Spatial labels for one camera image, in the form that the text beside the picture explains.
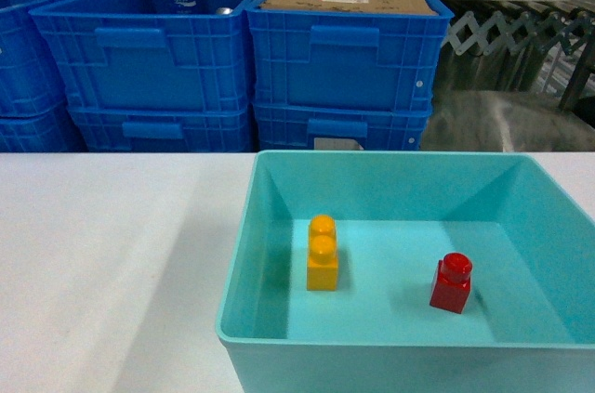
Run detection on red toy block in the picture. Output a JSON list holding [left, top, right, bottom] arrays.
[[430, 252, 473, 314]]

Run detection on yellow toy block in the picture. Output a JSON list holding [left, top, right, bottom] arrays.
[[306, 215, 339, 291]]

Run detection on teal plastic box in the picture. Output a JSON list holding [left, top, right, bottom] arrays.
[[217, 151, 594, 392]]

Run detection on blue crate lower right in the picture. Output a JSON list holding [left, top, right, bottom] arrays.
[[253, 102, 432, 151]]

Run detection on blue crate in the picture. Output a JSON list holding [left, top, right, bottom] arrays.
[[30, 0, 254, 112], [253, 102, 432, 151], [1, 103, 87, 152], [1, 0, 65, 118], [68, 107, 253, 152], [246, 0, 454, 112]]

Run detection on blue crate upper right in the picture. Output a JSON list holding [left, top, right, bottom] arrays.
[[246, 0, 454, 112]]

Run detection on blue crate lower middle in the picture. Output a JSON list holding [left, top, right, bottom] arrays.
[[68, 107, 253, 152]]

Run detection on brown cardboard sheet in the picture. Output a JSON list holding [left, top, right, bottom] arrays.
[[259, 0, 438, 16]]

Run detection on blue crate upper middle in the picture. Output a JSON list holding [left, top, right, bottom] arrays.
[[30, 0, 254, 112]]

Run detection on blue crate lower left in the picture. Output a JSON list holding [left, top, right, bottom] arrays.
[[1, 103, 87, 152]]

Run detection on blue crate upper left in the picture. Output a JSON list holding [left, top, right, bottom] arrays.
[[1, 0, 65, 118]]

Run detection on expandable roller conveyor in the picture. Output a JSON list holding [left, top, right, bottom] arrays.
[[442, 11, 594, 57]]

